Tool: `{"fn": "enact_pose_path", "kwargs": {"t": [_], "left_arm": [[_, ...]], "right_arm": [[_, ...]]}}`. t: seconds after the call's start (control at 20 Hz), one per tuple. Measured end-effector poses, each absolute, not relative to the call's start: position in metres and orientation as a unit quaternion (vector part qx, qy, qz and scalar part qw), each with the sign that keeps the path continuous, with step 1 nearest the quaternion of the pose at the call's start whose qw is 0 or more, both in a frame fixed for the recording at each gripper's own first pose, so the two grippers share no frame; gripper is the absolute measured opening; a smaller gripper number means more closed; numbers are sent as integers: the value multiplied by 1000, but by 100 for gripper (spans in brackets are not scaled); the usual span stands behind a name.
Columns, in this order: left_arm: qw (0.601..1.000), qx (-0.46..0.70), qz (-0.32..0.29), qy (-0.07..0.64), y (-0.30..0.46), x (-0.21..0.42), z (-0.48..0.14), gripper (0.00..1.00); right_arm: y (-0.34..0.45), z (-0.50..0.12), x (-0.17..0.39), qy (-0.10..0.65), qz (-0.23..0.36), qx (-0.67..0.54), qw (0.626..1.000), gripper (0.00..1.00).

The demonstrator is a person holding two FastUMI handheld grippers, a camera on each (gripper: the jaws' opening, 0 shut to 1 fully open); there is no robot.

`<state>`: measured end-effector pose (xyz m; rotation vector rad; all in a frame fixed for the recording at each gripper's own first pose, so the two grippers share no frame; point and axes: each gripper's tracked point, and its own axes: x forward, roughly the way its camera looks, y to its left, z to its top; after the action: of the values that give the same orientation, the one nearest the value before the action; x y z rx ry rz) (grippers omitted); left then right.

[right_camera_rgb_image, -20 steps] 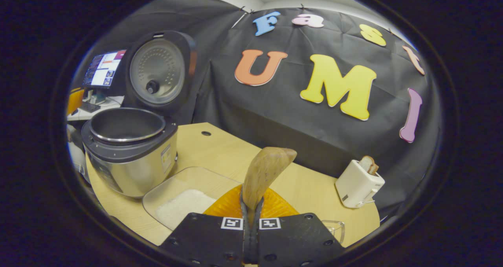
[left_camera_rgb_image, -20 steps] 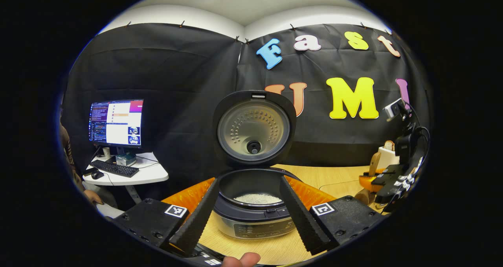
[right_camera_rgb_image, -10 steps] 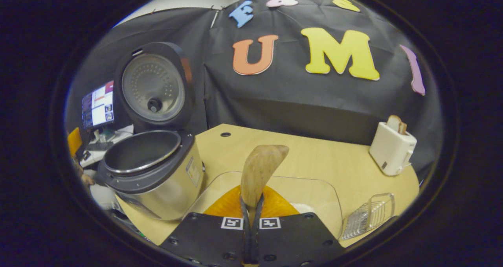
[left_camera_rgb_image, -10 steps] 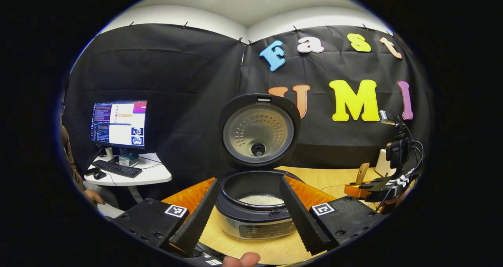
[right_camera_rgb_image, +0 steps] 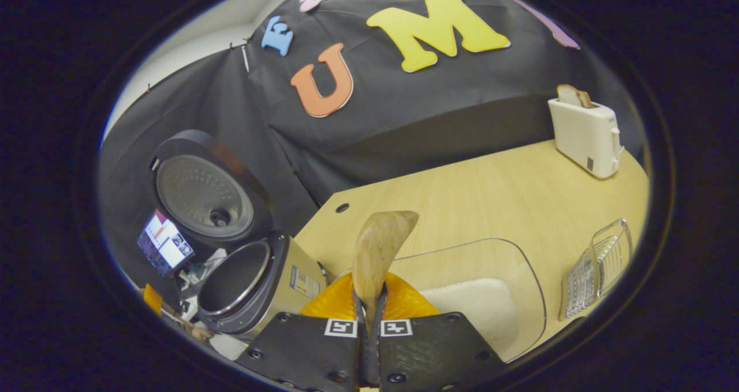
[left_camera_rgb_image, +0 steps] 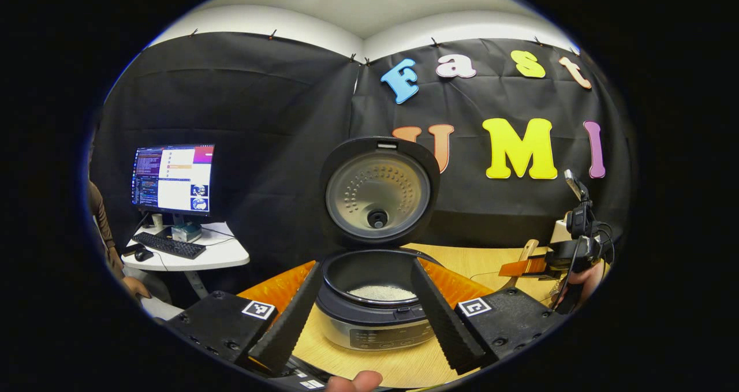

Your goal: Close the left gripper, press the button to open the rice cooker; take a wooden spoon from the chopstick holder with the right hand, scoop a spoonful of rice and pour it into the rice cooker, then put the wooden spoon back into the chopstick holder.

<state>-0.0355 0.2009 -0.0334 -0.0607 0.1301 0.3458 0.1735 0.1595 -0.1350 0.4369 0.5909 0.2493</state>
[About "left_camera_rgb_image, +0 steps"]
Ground computer monitor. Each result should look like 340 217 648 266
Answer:
132 144 215 216

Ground black keyboard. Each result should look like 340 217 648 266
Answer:
133 232 207 260

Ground silver black rice cooker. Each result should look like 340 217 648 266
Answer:
315 136 442 352

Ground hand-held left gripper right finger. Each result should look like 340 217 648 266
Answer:
411 258 569 375

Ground white toaster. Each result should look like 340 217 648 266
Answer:
548 219 573 245

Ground white side desk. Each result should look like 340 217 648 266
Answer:
121 222 251 300

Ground wooden spoon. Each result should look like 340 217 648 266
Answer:
508 239 540 289

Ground small teal box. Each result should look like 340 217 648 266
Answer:
171 223 203 244

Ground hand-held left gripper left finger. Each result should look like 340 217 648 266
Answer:
167 260 323 375

